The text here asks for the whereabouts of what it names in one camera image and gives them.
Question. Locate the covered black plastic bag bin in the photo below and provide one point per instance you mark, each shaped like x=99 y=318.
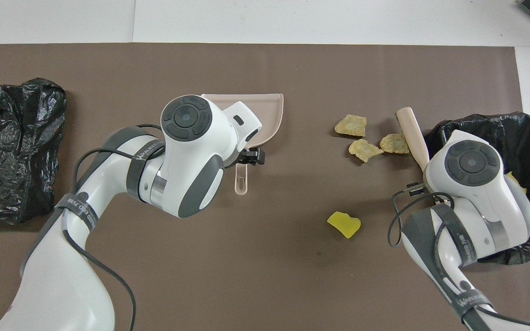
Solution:
x=12 y=147

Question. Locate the pink plastic dustpan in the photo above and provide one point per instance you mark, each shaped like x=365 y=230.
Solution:
x=272 y=115

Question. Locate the tan paper scrap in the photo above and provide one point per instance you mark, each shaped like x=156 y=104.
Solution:
x=350 y=125
x=394 y=143
x=365 y=150

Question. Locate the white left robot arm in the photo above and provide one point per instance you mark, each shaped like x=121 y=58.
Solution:
x=187 y=151

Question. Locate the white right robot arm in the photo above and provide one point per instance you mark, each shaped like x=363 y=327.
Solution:
x=476 y=184

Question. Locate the brown table mat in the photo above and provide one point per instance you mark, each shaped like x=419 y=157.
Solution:
x=265 y=69

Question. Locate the lumpy yellow sponge piece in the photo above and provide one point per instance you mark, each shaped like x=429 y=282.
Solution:
x=344 y=225

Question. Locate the wide yellow green sponge piece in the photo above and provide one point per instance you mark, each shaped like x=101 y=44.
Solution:
x=518 y=185

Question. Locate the beige hand brush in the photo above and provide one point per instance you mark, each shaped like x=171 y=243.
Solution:
x=412 y=133

